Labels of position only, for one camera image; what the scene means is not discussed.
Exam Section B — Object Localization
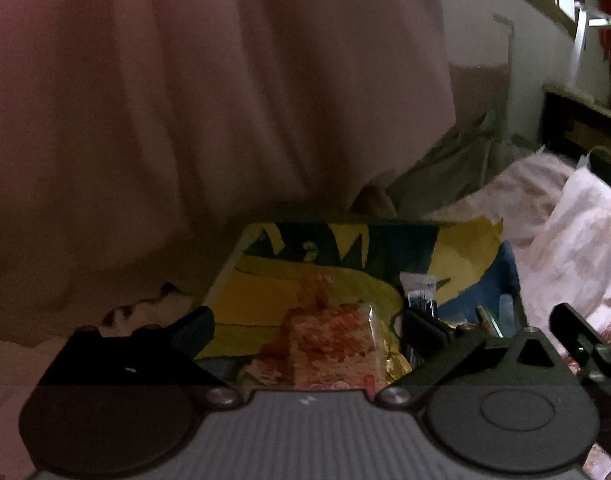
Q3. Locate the clear bag of orange snacks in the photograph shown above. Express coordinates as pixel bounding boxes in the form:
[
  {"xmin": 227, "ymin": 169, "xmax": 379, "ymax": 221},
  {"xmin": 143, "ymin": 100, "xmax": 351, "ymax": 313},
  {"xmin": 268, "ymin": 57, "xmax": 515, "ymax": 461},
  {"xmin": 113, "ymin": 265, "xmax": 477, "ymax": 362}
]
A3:
[{"xmin": 266, "ymin": 272, "xmax": 337, "ymax": 361}]

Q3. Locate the yellow purple snack packet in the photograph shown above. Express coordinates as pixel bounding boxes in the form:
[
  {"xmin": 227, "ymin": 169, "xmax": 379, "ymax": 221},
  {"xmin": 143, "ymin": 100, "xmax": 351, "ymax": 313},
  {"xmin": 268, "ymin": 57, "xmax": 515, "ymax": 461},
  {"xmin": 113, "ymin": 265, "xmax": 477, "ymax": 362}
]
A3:
[{"xmin": 475, "ymin": 304, "xmax": 504, "ymax": 339}]

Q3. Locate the white cable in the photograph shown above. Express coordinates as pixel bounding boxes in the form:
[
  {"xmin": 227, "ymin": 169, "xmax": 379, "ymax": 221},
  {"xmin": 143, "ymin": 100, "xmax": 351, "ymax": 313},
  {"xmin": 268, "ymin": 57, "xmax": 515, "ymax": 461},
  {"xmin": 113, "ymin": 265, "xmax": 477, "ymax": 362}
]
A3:
[{"xmin": 588, "ymin": 145, "xmax": 611, "ymax": 172}]

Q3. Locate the yellow blue printed box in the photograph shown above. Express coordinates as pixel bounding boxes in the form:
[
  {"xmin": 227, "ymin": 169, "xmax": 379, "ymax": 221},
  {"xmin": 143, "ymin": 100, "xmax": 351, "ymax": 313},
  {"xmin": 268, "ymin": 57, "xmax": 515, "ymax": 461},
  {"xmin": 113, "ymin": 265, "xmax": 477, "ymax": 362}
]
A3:
[{"xmin": 196, "ymin": 220, "xmax": 529, "ymax": 392}]

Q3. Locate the dark blue snack packet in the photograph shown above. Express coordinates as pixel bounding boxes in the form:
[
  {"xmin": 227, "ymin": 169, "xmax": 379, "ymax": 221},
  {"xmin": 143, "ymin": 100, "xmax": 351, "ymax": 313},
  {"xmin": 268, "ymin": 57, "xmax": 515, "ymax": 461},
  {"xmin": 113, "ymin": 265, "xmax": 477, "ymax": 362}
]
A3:
[{"xmin": 399, "ymin": 272, "xmax": 439, "ymax": 367}]

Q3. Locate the red white patterned snack packet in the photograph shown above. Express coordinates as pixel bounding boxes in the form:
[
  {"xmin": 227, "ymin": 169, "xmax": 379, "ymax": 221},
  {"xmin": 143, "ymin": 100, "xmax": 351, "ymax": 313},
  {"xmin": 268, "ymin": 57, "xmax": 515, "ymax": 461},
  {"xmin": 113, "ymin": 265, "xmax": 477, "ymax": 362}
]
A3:
[{"xmin": 238, "ymin": 302, "xmax": 414, "ymax": 392}]

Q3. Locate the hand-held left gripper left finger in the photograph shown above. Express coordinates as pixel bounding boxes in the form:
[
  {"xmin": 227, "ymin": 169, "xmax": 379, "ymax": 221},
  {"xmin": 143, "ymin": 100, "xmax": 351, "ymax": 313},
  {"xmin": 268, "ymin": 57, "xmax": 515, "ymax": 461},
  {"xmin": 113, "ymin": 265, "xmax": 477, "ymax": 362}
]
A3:
[{"xmin": 40, "ymin": 306, "xmax": 244, "ymax": 408}]

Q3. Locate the wooden nightstand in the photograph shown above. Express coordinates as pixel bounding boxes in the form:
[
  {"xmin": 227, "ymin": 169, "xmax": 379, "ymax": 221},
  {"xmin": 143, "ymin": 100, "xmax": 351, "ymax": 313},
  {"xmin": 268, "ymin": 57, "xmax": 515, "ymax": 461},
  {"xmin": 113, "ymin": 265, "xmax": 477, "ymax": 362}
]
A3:
[{"xmin": 540, "ymin": 82, "xmax": 611, "ymax": 187}]

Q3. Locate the green cloth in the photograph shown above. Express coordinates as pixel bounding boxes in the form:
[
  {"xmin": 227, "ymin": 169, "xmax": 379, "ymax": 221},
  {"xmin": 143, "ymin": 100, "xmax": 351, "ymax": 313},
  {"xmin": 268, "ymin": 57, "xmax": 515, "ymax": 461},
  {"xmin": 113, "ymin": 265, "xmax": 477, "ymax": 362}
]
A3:
[{"xmin": 388, "ymin": 110, "xmax": 512, "ymax": 222}]

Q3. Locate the white pole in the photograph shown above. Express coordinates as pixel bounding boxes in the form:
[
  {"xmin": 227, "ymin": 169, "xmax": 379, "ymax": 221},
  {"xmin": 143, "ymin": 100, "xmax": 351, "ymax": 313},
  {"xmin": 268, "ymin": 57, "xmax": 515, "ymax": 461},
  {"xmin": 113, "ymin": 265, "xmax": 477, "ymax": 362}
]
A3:
[{"xmin": 568, "ymin": 0, "xmax": 592, "ymax": 92}]

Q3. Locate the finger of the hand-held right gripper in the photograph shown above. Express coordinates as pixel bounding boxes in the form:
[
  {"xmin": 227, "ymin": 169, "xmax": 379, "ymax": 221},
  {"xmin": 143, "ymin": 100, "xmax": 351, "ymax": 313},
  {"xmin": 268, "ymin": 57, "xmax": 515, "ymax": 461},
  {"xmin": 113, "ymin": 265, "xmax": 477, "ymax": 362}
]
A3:
[{"xmin": 549, "ymin": 302, "xmax": 611, "ymax": 411}]

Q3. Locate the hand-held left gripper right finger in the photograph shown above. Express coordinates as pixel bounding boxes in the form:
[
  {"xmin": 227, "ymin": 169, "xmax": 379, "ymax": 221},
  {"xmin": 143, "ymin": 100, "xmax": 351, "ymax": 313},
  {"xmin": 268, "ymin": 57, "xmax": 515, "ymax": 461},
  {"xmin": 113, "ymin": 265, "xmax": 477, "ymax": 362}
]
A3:
[{"xmin": 375, "ymin": 306, "xmax": 567, "ymax": 408}]

